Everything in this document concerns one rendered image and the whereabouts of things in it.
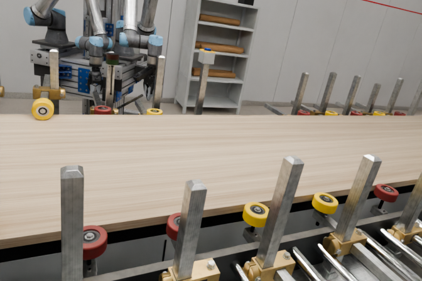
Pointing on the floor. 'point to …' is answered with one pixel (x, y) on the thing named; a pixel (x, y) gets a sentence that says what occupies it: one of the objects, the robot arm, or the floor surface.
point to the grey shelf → (223, 97)
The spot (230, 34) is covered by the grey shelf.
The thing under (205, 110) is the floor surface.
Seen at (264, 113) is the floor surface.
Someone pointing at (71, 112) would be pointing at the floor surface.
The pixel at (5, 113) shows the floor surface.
